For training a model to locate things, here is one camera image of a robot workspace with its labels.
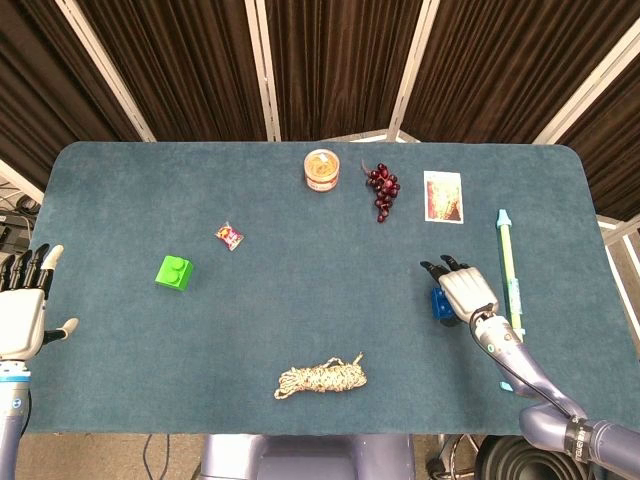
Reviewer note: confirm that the metal stool frame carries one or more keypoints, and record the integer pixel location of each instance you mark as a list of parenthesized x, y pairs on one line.
[(452, 455)]

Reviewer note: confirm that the dark red grape bunch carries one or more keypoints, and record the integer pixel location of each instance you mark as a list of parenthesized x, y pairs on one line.
[(384, 187)]

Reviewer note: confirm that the blue toy brick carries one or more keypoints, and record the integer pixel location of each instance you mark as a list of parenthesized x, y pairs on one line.
[(440, 304)]

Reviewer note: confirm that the dark folding screen partition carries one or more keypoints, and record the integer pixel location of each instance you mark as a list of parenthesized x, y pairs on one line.
[(320, 65)]

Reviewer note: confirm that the blue table mat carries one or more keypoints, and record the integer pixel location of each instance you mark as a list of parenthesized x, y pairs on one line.
[(300, 300)]

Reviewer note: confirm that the robot torso base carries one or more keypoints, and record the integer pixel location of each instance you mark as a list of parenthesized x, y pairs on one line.
[(310, 457)]

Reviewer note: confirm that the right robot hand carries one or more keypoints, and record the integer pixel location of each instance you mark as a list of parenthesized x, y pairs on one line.
[(467, 290)]

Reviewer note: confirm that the round orange food can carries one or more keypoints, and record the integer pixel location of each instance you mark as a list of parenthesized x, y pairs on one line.
[(321, 171)]

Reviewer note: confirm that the picture card with white border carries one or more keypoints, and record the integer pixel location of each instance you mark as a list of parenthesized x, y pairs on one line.
[(443, 196)]

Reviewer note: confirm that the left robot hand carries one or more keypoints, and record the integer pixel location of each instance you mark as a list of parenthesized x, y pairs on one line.
[(20, 310)]

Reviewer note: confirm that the green toy brick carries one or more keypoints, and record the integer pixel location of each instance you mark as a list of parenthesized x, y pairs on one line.
[(173, 272)]

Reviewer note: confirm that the teal and yellow water pump toy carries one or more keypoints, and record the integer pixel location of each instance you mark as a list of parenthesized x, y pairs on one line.
[(509, 270)]

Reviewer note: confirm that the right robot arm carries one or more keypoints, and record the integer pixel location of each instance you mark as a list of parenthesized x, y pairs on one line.
[(540, 385)]

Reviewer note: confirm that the black ribbed round object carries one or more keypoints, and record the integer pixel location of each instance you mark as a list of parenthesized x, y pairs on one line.
[(510, 460)]

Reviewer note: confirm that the red candy wrapper packet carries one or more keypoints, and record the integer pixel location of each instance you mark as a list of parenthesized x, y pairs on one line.
[(229, 236)]

